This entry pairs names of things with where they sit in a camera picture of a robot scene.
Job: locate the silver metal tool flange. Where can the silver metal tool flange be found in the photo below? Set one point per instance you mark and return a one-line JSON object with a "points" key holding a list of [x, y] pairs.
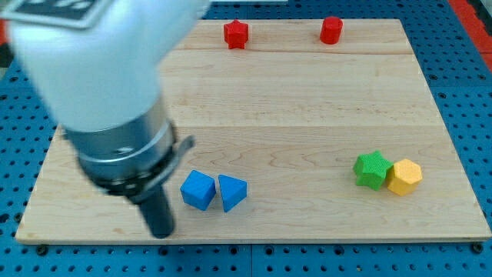
{"points": [[134, 159]]}

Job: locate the light wooden board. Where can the light wooden board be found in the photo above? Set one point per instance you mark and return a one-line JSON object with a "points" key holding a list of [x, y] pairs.
{"points": [[290, 115]]}

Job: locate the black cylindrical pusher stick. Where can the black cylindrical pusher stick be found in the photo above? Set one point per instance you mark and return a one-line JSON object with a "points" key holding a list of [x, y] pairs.
{"points": [[157, 213]]}

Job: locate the blue triangular prism block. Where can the blue triangular prism block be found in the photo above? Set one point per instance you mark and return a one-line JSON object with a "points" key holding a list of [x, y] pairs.
{"points": [[233, 191]]}

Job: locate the red cylinder block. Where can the red cylinder block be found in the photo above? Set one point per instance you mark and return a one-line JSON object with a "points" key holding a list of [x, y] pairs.
{"points": [[331, 30]]}

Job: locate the green star block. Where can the green star block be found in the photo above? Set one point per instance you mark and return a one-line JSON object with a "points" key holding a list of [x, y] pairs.
{"points": [[371, 170]]}

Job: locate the yellow hexagon block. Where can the yellow hexagon block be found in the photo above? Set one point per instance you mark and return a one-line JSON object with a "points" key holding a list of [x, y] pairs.
{"points": [[404, 177]]}

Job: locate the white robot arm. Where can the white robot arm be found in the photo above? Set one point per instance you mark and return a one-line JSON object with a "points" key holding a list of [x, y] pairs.
{"points": [[94, 64]]}

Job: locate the red star block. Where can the red star block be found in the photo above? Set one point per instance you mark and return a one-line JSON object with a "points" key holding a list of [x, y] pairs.
{"points": [[236, 34]]}

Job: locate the blue cube block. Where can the blue cube block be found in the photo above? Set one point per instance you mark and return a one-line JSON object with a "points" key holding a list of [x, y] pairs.
{"points": [[198, 190]]}

